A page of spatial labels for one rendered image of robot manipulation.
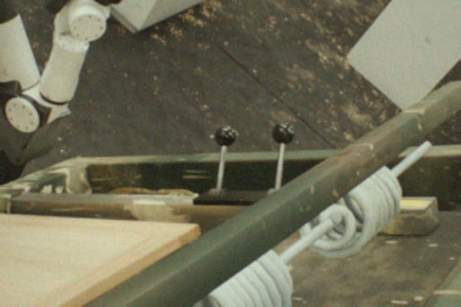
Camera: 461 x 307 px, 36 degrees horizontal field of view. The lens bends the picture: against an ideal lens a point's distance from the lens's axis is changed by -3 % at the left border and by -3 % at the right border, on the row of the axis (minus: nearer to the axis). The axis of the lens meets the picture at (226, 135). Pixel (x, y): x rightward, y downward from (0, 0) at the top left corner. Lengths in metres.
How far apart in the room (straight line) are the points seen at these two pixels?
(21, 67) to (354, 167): 1.09
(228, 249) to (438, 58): 4.49
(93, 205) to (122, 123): 1.95
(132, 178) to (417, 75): 3.42
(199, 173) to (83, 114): 1.80
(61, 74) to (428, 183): 0.72
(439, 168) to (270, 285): 0.84
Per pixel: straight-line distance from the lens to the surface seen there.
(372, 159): 0.48
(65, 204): 1.49
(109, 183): 1.74
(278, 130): 1.17
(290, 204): 0.40
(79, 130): 3.21
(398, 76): 4.92
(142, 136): 3.35
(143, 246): 1.15
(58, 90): 1.44
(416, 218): 1.03
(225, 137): 1.23
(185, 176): 1.56
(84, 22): 1.31
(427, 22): 4.77
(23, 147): 1.85
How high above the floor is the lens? 2.14
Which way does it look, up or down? 36 degrees down
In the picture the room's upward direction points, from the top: 37 degrees clockwise
